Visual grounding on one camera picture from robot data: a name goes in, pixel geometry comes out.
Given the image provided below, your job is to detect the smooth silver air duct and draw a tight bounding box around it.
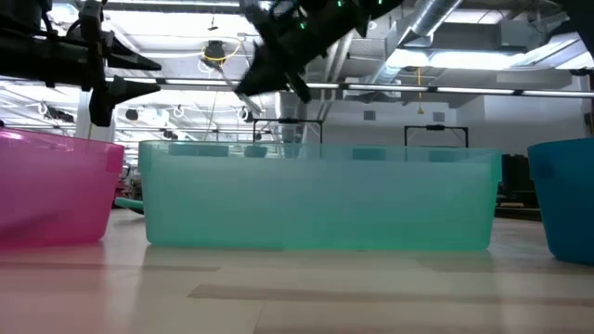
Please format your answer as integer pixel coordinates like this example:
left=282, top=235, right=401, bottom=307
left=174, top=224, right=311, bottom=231
left=370, top=0, right=465, bottom=87

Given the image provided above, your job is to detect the yellow pendant cord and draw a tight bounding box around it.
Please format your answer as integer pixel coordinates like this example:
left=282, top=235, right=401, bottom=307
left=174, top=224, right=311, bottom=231
left=416, top=67, right=426, bottom=116

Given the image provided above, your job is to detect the white pillar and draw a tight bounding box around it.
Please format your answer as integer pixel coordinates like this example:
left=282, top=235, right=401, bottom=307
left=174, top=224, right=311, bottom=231
left=75, top=87, right=117, bottom=143

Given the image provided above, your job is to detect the bright ceiling light panel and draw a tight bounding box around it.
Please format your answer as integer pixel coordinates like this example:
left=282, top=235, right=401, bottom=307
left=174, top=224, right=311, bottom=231
left=385, top=31, right=594, bottom=71

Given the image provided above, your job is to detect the black metal rig frame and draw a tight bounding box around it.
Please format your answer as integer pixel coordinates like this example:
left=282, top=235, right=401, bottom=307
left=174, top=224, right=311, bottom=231
left=403, top=123, right=471, bottom=149
left=252, top=117, right=325, bottom=146

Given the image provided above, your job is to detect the black reel with yellow cord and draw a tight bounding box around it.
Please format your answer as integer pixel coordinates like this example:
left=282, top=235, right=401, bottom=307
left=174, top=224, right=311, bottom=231
left=200, top=39, right=243, bottom=75

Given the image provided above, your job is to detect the blue patterned handle spoon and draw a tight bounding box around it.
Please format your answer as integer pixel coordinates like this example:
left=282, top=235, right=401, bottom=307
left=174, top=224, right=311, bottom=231
left=216, top=64, right=265, bottom=116

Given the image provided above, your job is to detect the pink-red plastic bin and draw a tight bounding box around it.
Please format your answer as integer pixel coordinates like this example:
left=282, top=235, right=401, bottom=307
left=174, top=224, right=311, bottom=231
left=0, top=127, right=126, bottom=250

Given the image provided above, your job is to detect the teal-handled silver spoon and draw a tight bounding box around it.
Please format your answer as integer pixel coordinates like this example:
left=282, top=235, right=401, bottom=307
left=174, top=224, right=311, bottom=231
left=114, top=197, right=146, bottom=216

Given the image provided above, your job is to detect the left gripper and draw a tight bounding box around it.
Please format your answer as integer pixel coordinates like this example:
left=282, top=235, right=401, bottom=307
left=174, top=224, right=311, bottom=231
left=76, top=0, right=163, bottom=128

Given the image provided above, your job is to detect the blue plastic bin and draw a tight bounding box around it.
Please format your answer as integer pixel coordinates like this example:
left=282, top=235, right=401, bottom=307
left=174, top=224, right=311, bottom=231
left=526, top=137, right=594, bottom=266

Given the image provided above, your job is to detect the teal translucent plastic bin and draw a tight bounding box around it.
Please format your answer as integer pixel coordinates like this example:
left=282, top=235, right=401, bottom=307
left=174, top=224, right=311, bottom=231
left=137, top=140, right=504, bottom=253

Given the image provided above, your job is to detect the long ceiling light strip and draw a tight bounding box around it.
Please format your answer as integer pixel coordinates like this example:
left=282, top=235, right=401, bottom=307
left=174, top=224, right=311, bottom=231
left=104, top=73, right=594, bottom=99

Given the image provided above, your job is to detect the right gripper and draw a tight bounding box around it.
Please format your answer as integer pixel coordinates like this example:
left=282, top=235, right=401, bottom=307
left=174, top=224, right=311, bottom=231
left=234, top=0, right=372, bottom=105

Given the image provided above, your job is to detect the dark background furniture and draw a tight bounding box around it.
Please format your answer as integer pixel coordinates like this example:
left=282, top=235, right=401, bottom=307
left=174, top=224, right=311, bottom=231
left=495, top=148, right=543, bottom=223

